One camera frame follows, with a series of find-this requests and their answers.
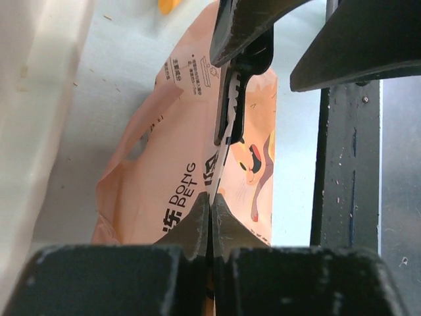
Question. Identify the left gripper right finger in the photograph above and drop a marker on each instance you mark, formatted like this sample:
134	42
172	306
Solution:
252	278

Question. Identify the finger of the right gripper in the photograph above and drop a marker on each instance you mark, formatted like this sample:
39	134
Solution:
244	32
362	41

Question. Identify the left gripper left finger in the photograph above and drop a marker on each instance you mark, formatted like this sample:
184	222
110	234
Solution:
165	278

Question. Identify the yellow plastic scoop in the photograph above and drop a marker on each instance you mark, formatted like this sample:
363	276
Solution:
167	6

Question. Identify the pink cat litter bag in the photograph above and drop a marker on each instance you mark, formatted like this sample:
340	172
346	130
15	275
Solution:
166	156

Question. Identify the white orange litter box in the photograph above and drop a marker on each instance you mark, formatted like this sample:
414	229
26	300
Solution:
41	46

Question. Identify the black bag clip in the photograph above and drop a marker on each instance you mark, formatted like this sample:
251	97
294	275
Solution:
243	82

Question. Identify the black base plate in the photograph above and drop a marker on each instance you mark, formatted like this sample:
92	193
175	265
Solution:
346	200

